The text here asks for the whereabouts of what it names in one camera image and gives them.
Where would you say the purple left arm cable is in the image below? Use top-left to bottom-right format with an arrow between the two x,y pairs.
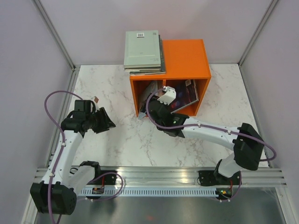
44,90 -> 94,224

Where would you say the dark galaxy cover book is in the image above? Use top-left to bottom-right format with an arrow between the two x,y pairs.
170,79 -> 199,113

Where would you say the aluminium frame post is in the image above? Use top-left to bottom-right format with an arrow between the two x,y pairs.
237,0 -> 281,67
32,0 -> 77,70

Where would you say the light blue book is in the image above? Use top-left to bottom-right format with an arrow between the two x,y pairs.
137,111 -> 147,120

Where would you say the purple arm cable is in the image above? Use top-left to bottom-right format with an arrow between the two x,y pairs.
44,90 -> 94,224
146,87 -> 278,161

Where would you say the teal ocean cover book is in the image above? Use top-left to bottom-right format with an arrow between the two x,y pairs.
138,80 -> 163,113

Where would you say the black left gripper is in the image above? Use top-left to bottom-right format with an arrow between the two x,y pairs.
85,107 -> 116,134

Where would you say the grey-green book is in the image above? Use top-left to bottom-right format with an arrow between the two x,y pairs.
124,30 -> 161,69

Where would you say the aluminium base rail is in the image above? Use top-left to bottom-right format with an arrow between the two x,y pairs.
22,166 -> 297,224

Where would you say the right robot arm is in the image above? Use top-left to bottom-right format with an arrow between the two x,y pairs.
145,99 -> 263,187

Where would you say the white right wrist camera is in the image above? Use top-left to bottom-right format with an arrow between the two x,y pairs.
157,86 -> 176,105

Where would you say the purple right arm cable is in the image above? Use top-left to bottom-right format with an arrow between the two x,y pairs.
146,87 -> 278,161

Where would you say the left aluminium frame post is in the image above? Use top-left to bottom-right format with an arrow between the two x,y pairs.
32,0 -> 77,70

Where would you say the white slotted cable duct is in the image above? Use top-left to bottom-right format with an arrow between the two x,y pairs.
79,186 -> 218,197

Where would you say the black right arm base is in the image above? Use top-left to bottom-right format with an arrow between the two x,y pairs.
197,170 -> 218,187

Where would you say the right aluminium frame post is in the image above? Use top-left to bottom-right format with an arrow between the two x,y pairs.
237,0 -> 281,67

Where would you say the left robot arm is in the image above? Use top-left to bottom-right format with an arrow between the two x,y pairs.
30,98 -> 116,215

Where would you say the black cover book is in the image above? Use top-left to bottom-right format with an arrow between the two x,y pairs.
124,35 -> 166,75

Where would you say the Alice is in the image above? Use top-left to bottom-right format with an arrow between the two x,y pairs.
129,35 -> 166,76

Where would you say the orange wooden shelf box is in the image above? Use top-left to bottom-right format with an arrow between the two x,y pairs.
129,39 -> 211,116

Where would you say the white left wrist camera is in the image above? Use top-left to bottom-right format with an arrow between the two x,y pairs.
92,96 -> 99,104

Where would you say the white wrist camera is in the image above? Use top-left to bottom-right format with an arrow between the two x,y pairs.
157,86 -> 176,105
92,96 -> 99,104

